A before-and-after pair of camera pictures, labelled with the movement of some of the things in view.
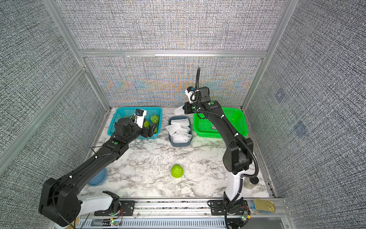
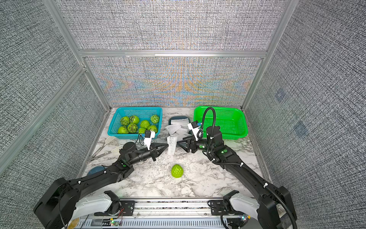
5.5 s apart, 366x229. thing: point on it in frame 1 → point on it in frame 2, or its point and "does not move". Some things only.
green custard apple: [177, 171] does not move
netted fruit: [179, 110] → [172, 141]
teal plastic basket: [154, 115] does not move
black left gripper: [149, 133] → [154, 152]
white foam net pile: [179, 130] does not move
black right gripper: [187, 107] → [190, 143]
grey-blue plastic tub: [185, 144] does not move
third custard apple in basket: [154, 119] does not move
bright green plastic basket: [203, 129] does not move
